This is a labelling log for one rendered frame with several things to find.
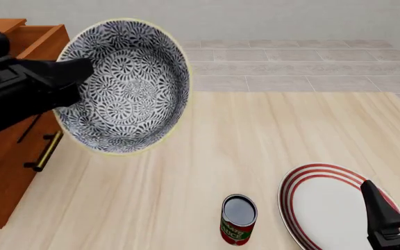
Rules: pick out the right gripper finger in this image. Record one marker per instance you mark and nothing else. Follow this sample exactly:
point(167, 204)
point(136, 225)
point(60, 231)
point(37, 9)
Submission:
point(380, 208)

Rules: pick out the white plate with red rings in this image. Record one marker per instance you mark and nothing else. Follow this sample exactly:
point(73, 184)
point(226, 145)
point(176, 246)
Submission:
point(325, 208)

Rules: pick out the wooden cabinet drawer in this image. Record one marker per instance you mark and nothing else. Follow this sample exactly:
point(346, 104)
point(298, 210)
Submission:
point(43, 41)

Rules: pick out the black white patterned bowl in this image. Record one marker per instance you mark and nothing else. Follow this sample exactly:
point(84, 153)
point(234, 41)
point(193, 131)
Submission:
point(134, 104)

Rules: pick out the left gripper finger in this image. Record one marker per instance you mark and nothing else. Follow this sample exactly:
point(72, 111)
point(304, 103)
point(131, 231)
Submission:
point(62, 97)
point(73, 70)

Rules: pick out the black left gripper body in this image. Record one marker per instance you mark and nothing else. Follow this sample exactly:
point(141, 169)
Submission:
point(9, 96)

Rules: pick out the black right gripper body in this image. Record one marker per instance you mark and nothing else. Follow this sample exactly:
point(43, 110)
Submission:
point(398, 240)

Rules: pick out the wooden cabinet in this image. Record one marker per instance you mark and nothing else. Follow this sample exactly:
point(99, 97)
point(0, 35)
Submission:
point(2, 177)

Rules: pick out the red tomato sauce tin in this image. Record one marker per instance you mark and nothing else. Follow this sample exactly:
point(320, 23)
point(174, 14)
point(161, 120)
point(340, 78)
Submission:
point(238, 221)

